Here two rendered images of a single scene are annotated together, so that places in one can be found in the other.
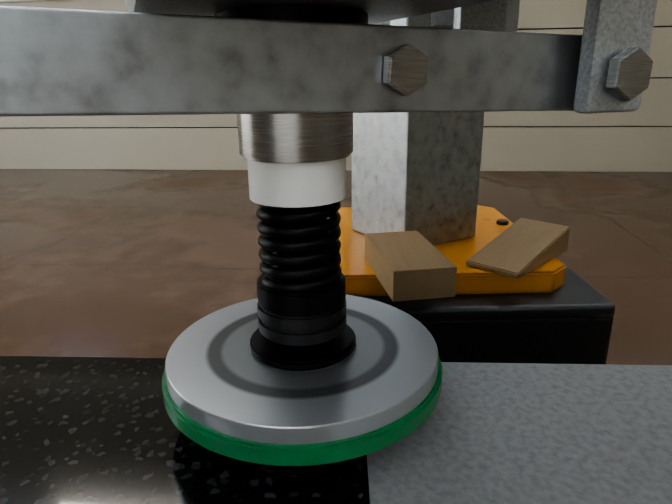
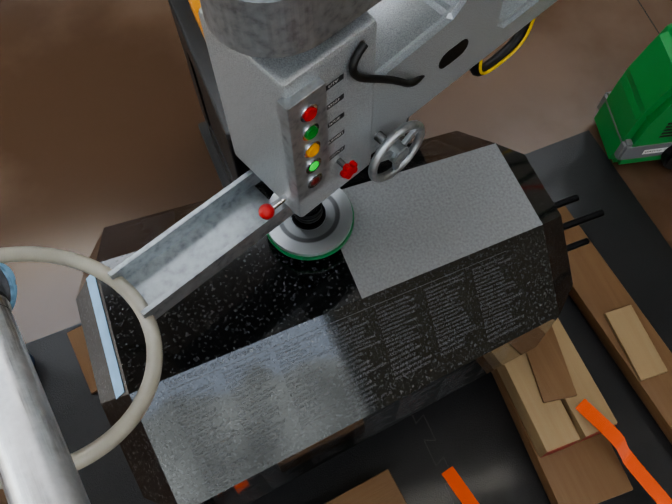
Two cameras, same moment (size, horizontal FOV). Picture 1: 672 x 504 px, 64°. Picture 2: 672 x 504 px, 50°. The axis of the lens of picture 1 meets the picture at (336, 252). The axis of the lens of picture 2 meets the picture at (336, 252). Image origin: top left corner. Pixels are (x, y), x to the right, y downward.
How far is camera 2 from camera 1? 139 cm
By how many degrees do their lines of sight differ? 47
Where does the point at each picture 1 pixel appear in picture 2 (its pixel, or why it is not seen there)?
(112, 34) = (281, 213)
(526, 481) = (381, 235)
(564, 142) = not seen: outside the picture
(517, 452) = (377, 225)
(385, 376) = (339, 223)
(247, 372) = (299, 234)
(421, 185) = not seen: hidden behind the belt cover
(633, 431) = (409, 205)
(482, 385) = (363, 197)
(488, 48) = not seen: hidden behind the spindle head
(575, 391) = (392, 190)
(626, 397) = (408, 188)
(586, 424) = (396, 206)
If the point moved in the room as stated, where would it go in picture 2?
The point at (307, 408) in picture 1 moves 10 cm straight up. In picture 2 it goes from (324, 243) to (322, 223)
